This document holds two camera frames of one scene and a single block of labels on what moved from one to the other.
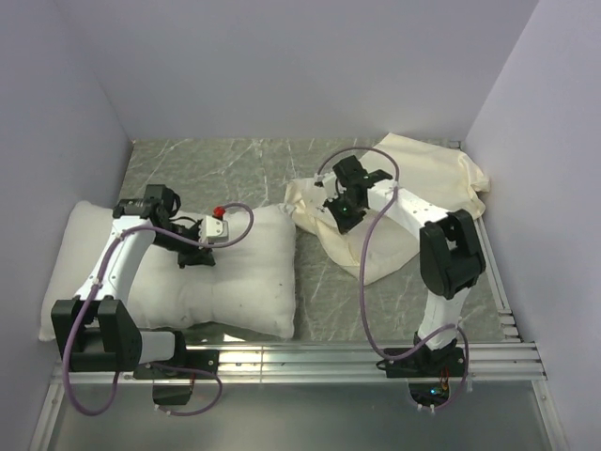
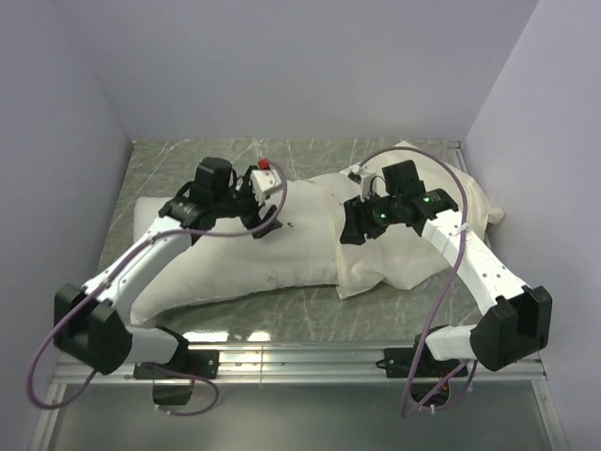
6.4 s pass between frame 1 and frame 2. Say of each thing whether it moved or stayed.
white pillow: moved
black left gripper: moved
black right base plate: stayed
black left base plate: stayed
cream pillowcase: moved
